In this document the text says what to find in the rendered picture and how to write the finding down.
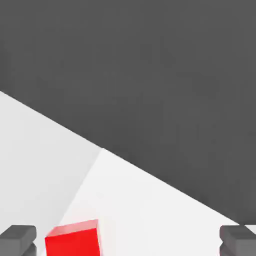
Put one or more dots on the small red cube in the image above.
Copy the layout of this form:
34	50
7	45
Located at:
73	243

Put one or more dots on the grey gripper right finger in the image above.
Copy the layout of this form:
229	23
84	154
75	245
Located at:
238	241

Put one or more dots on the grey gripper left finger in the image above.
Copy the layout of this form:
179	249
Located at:
17	239

